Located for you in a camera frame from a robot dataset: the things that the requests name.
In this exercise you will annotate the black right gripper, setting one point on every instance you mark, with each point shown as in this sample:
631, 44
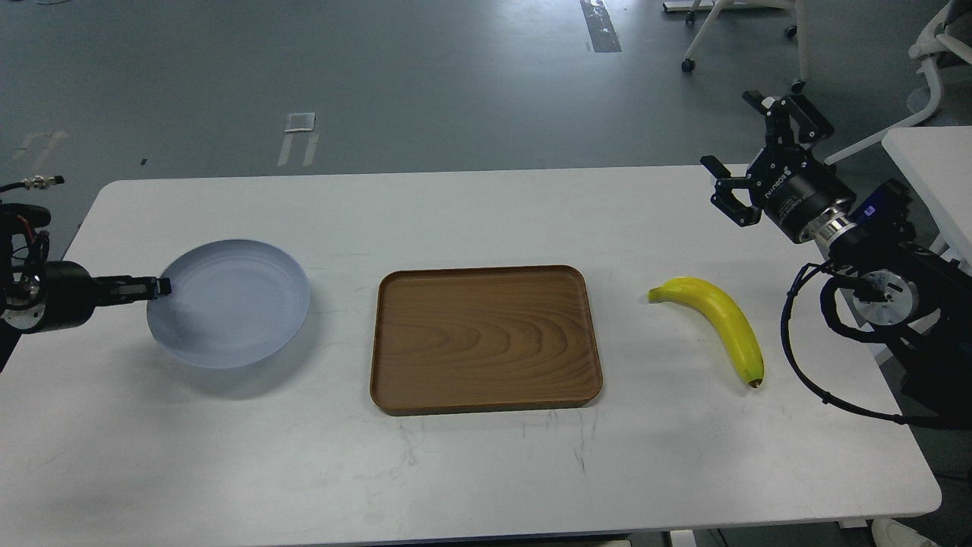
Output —
786, 181

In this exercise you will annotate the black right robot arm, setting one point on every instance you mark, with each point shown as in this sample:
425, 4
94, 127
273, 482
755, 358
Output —
881, 287

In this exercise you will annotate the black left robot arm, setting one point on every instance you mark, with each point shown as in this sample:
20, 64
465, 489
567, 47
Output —
25, 249

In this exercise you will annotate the white shoe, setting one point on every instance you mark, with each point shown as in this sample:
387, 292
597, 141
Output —
888, 532

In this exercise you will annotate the brown wooden tray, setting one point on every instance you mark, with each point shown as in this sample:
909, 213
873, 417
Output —
484, 340

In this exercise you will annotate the light blue plate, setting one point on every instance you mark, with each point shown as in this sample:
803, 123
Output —
233, 303

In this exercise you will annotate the yellow banana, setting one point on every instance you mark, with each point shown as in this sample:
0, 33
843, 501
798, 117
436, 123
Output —
728, 319

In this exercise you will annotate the white rolling table frame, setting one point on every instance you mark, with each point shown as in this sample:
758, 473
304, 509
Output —
754, 34

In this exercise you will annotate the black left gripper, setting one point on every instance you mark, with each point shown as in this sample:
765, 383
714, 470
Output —
67, 296

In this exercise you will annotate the grey floor tape strip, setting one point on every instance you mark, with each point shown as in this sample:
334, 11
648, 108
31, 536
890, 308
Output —
602, 34

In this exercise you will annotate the white side table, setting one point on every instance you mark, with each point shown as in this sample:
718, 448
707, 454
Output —
937, 163

